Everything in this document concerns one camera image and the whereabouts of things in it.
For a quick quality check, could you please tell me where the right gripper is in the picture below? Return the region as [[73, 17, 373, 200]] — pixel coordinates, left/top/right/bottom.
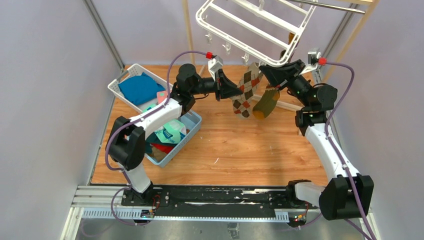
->
[[259, 59, 313, 110]]

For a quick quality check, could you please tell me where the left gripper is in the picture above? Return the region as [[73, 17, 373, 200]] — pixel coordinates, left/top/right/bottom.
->
[[190, 70, 244, 103]]

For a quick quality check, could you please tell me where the argyle patterned sock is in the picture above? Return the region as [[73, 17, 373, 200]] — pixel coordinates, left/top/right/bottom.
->
[[230, 62, 263, 119]]

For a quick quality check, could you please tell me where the olive striped sock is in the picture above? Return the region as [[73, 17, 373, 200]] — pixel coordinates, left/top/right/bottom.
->
[[252, 86, 280, 120], [280, 32, 295, 58]]

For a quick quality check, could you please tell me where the white clip sock hanger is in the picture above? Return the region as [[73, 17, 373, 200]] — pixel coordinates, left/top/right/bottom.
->
[[195, 0, 318, 67]]

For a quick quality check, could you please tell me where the pink patterned sock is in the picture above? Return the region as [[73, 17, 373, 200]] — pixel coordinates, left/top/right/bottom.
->
[[156, 90, 168, 104]]

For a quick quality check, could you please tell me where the teal and white sock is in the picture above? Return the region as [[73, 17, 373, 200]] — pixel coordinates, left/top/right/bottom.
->
[[143, 107, 187, 145]]

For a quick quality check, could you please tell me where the dark green sock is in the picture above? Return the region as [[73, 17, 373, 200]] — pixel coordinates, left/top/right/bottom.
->
[[144, 133, 166, 154]]

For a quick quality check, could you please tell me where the beige sock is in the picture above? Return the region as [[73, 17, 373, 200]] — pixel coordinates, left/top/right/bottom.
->
[[150, 143, 175, 154]]

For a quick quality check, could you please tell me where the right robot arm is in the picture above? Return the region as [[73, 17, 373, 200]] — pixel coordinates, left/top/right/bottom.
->
[[259, 60, 374, 220]]

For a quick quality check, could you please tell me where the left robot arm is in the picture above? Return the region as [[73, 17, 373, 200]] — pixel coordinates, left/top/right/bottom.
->
[[105, 63, 243, 207]]

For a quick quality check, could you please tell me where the light blue plastic basket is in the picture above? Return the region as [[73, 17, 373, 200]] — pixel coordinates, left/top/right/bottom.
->
[[145, 110, 202, 168]]

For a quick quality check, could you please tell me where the blue cloth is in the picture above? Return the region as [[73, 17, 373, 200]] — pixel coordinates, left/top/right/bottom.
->
[[118, 73, 165, 105]]

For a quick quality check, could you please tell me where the white plastic basket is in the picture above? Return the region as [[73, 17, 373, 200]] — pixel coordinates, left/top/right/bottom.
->
[[107, 63, 173, 114]]

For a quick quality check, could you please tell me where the wooden drying rack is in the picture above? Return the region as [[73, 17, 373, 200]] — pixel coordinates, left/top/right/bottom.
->
[[180, 0, 381, 112]]

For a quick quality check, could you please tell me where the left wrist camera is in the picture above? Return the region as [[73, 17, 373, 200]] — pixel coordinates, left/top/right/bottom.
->
[[207, 56, 224, 81]]

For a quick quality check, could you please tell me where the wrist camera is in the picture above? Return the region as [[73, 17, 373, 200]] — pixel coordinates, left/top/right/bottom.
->
[[207, 56, 224, 81], [300, 47, 327, 75]]

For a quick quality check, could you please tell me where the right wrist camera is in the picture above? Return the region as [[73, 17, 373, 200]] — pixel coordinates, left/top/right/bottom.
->
[[300, 47, 327, 75]]

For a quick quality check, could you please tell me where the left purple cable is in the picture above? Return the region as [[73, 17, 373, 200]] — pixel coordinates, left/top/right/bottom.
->
[[104, 50, 214, 227]]

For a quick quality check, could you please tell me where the purple cable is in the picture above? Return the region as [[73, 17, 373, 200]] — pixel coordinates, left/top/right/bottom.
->
[[104, 50, 214, 227], [317, 58, 379, 240]]

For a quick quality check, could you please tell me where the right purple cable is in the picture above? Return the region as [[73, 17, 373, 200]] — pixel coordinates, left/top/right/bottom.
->
[[317, 58, 379, 240]]

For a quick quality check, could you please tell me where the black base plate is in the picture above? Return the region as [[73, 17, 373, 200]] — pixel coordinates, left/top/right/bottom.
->
[[120, 185, 317, 224]]

